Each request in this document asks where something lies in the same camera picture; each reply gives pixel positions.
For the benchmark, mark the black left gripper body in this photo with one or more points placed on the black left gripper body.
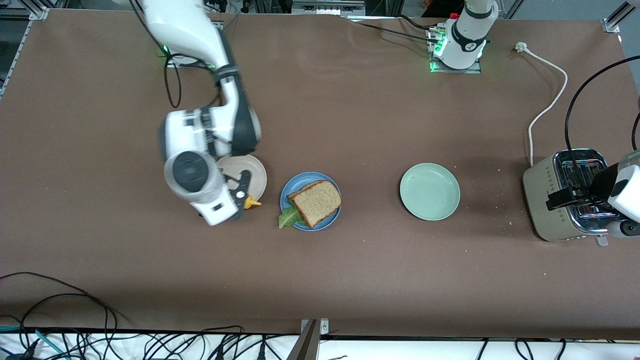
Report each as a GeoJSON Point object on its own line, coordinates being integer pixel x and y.
{"type": "Point", "coordinates": [598, 185]}

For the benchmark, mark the green lettuce leaf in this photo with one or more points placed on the green lettuce leaf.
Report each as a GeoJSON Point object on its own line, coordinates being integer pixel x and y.
{"type": "Point", "coordinates": [287, 219]}

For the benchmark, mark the yellow squeeze bottle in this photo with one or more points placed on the yellow squeeze bottle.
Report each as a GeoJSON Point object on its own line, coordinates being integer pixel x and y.
{"type": "Point", "coordinates": [250, 202]}

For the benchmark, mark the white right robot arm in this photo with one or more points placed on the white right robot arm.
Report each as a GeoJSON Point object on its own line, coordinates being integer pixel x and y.
{"type": "Point", "coordinates": [195, 175]}

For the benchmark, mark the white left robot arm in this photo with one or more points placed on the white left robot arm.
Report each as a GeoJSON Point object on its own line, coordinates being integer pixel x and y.
{"type": "Point", "coordinates": [627, 192]}

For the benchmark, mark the green round plate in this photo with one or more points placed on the green round plate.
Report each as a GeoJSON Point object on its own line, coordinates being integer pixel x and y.
{"type": "Point", "coordinates": [430, 191]}

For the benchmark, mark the blue round plate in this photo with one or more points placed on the blue round plate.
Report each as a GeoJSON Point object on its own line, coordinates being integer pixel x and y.
{"type": "Point", "coordinates": [300, 181]}

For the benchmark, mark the beige round plate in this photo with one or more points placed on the beige round plate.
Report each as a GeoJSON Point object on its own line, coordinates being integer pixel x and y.
{"type": "Point", "coordinates": [257, 175]}

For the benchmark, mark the silver two-slot toaster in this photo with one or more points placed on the silver two-slot toaster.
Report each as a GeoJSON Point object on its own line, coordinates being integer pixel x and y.
{"type": "Point", "coordinates": [545, 210]}

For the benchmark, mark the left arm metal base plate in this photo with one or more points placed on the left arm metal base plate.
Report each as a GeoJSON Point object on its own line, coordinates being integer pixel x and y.
{"type": "Point", "coordinates": [455, 71]}

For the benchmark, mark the aluminium profile post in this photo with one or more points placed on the aluminium profile post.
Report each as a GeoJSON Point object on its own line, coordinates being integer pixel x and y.
{"type": "Point", "coordinates": [307, 345]}

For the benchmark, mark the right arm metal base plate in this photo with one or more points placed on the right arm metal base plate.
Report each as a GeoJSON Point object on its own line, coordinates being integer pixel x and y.
{"type": "Point", "coordinates": [185, 63]}

